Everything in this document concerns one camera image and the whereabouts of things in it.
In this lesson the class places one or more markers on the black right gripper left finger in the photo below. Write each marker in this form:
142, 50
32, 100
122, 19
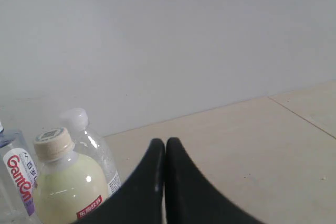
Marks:
139, 200

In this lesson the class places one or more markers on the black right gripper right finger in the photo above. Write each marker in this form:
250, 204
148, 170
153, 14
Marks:
190, 197

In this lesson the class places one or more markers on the milk tea bottle beige cap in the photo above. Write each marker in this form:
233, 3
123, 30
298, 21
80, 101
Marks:
69, 185

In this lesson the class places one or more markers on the clear Nongfu water bottle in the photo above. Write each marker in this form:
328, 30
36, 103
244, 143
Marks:
90, 143

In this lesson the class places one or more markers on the clear Ganten water bottle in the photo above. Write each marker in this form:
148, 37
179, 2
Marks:
18, 175

